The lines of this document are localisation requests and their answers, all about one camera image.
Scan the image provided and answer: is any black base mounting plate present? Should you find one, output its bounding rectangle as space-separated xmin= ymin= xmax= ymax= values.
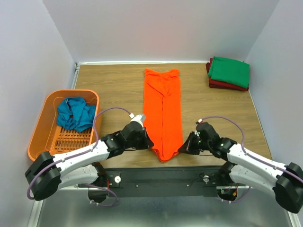
xmin=94 ymin=166 xmax=235 ymax=198

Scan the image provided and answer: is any teal t shirt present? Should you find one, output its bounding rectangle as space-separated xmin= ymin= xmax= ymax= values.
xmin=56 ymin=96 xmax=96 ymax=133

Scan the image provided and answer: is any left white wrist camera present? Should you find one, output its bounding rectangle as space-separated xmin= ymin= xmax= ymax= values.
xmin=129 ymin=113 xmax=146 ymax=127

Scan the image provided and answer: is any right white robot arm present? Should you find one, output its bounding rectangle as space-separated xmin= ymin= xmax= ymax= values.
xmin=178 ymin=121 xmax=303 ymax=214

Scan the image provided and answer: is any folded dark red t shirt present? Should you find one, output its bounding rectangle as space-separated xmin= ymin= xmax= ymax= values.
xmin=205 ymin=58 xmax=249 ymax=92

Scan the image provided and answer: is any folded green t shirt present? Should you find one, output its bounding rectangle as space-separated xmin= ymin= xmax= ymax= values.
xmin=208 ymin=56 xmax=250 ymax=89

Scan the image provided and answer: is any orange plastic basket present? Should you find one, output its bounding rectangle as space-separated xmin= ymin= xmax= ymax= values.
xmin=27 ymin=89 xmax=101 ymax=161

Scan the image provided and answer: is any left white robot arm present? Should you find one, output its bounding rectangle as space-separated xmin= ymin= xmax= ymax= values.
xmin=25 ymin=121 xmax=154 ymax=201

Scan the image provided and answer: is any orange t shirt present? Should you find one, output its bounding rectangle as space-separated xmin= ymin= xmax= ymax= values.
xmin=143 ymin=69 xmax=183 ymax=162

